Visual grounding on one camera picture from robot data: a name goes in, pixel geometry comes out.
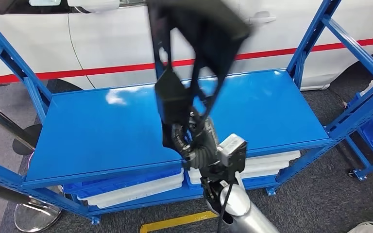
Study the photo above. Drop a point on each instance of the black plastic frame part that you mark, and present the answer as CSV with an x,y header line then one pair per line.
x,y
212,32

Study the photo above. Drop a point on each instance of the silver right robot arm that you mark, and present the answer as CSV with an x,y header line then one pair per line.
x,y
241,205

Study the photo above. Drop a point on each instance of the blue metal shelf rack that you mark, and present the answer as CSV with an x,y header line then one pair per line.
x,y
109,128

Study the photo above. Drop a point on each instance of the yellow floor tape square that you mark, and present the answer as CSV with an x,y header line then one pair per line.
x,y
173,222

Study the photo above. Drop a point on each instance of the white car with red stripe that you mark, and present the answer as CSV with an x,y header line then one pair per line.
x,y
109,38

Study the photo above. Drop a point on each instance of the blue wheeled metal rack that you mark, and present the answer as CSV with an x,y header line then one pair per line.
x,y
360,175

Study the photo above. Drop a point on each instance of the person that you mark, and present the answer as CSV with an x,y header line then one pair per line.
x,y
370,228

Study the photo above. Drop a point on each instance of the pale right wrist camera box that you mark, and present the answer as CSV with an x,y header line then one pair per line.
x,y
234,148

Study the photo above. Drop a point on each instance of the chrome stanchion post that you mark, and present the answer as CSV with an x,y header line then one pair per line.
x,y
35,215
6,125

